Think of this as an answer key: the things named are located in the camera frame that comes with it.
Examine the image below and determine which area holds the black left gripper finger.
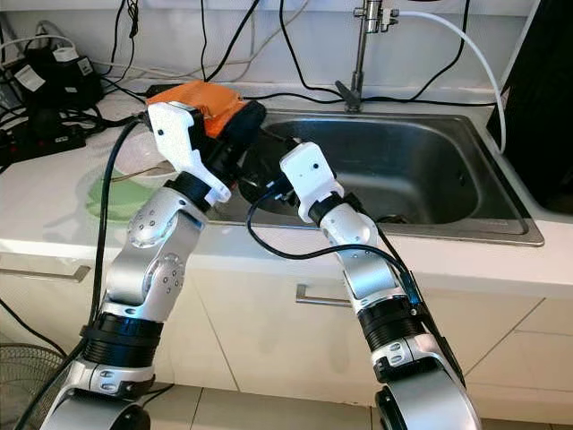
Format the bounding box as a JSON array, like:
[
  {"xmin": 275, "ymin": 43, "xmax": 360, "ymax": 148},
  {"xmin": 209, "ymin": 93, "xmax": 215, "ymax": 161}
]
[{"xmin": 227, "ymin": 99, "xmax": 268, "ymax": 150}]

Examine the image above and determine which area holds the metal spoon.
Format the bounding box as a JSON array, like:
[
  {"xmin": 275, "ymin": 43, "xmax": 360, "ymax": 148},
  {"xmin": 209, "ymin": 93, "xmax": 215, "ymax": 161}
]
[{"xmin": 116, "ymin": 161, "xmax": 175, "ymax": 185}]

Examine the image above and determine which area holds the white bowl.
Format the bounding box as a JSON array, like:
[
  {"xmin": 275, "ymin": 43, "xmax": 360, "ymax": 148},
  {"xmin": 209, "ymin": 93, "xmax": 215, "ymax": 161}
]
[{"xmin": 115, "ymin": 130, "xmax": 180, "ymax": 185}]

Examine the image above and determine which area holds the white kitchen cabinet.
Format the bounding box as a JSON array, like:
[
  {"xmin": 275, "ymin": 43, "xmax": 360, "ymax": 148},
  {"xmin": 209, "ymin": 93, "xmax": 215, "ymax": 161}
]
[{"xmin": 0, "ymin": 251, "xmax": 573, "ymax": 417}]

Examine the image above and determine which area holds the orange plate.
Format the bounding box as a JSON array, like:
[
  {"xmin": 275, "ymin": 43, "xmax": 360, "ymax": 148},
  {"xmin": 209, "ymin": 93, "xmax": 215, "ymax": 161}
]
[{"xmin": 201, "ymin": 107, "xmax": 250, "ymax": 140}]

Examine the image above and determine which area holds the orange bowl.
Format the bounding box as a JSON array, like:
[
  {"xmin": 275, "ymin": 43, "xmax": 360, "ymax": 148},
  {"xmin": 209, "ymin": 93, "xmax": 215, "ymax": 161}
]
[{"xmin": 170, "ymin": 81, "xmax": 243, "ymax": 113}]

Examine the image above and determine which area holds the chrome faucet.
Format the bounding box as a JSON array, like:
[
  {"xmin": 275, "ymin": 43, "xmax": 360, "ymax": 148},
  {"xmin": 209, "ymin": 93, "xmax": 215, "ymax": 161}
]
[{"xmin": 336, "ymin": 0, "xmax": 399, "ymax": 113}]

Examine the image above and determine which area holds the green plate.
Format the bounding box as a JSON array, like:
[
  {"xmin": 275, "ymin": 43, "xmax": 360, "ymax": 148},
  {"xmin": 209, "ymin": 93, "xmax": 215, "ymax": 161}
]
[{"xmin": 88, "ymin": 170, "xmax": 171, "ymax": 223}]

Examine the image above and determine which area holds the stainless steel sink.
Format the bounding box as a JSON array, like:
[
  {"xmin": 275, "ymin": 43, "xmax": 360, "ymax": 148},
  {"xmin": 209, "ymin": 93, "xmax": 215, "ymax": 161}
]
[{"xmin": 215, "ymin": 110, "xmax": 545, "ymax": 247}]

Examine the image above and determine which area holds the black power adapter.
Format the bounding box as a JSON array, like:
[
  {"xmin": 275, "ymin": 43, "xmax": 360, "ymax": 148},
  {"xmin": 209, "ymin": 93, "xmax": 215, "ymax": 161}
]
[{"xmin": 9, "ymin": 45, "xmax": 104, "ymax": 110}]

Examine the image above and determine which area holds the black power strip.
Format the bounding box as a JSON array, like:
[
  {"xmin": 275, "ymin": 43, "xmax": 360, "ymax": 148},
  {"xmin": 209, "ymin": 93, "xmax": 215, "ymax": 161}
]
[{"xmin": 0, "ymin": 116, "xmax": 95, "ymax": 167}]

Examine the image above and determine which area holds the black appliance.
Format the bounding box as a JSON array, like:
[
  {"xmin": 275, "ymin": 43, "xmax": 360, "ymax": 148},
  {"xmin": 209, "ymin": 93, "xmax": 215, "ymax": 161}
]
[{"xmin": 491, "ymin": 0, "xmax": 573, "ymax": 216}]

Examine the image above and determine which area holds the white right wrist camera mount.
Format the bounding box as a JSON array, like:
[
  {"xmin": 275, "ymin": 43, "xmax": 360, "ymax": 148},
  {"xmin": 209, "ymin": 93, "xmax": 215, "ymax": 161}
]
[{"xmin": 279, "ymin": 142, "xmax": 346, "ymax": 223}]

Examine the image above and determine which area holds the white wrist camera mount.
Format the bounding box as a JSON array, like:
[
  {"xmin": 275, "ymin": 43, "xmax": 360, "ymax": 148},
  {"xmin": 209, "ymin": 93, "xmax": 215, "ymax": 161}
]
[
  {"xmin": 279, "ymin": 142, "xmax": 346, "ymax": 223},
  {"xmin": 148, "ymin": 100, "xmax": 229, "ymax": 205}
]

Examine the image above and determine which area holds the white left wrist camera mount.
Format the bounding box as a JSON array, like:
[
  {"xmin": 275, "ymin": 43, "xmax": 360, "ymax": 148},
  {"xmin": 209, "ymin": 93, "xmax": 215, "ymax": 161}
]
[{"xmin": 148, "ymin": 100, "xmax": 229, "ymax": 205}]

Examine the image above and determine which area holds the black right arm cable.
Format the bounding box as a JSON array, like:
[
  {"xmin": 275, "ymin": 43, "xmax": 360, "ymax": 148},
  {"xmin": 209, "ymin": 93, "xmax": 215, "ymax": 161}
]
[{"xmin": 246, "ymin": 188, "xmax": 422, "ymax": 288}]

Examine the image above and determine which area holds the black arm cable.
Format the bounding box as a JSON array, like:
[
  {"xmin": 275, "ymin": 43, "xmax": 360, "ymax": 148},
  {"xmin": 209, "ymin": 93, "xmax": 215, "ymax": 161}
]
[
  {"xmin": 246, "ymin": 188, "xmax": 422, "ymax": 288},
  {"xmin": 13, "ymin": 112, "xmax": 153, "ymax": 430}
]

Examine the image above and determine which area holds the black power cable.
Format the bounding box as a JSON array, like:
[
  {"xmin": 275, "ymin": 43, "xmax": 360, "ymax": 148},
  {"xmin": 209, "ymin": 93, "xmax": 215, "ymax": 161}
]
[
  {"xmin": 410, "ymin": 0, "xmax": 473, "ymax": 101},
  {"xmin": 199, "ymin": 0, "xmax": 209, "ymax": 80},
  {"xmin": 279, "ymin": 0, "xmax": 343, "ymax": 101},
  {"xmin": 204, "ymin": 0, "xmax": 262, "ymax": 82}
]

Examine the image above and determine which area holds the silver drawer handle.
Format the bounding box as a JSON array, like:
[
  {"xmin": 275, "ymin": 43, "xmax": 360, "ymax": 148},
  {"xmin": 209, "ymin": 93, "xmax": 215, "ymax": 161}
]
[
  {"xmin": 0, "ymin": 264, "xmax": 92, "ymax": 283},
  {"xmin": 295, "ymin": 283, "xmax": 355, "ymax": 308}
]

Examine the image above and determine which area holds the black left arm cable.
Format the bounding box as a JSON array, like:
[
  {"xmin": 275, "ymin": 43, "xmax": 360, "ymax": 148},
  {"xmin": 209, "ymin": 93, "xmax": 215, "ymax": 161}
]
[{"xmin": 13, "ymin": 112, "xmax": 153, "ymax": 430}]

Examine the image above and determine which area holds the white faucet hose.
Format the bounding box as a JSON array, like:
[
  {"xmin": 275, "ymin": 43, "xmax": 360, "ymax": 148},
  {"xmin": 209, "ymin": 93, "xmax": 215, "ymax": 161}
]
[{"xmin": 398, "ymin": 9, "xmax": 507, "ymax": 153}]

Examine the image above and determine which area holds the wire fan guard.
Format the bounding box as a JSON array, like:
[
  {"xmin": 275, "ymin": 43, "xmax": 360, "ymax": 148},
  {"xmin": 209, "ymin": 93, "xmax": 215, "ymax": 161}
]
[{"xmin": 0, "ymin": 345, "xmax": 77, "ymax": 430}]

